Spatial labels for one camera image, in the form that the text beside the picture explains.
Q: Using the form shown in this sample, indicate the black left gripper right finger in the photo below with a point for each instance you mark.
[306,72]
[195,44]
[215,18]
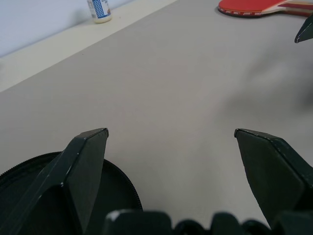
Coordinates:
[274,171]

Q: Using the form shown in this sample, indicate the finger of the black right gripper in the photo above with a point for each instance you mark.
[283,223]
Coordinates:
[306,30]

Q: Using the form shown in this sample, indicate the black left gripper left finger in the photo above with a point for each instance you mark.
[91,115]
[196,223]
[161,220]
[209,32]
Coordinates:
[80,171]

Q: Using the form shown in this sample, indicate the red and black paddle case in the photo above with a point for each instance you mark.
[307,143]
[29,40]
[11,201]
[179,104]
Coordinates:
[117,186]

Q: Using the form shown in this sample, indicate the red table tennis paddle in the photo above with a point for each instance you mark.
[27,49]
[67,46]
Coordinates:
[239,6]

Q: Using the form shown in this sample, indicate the white bottle with blue label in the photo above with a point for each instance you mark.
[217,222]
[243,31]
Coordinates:
[99,12]

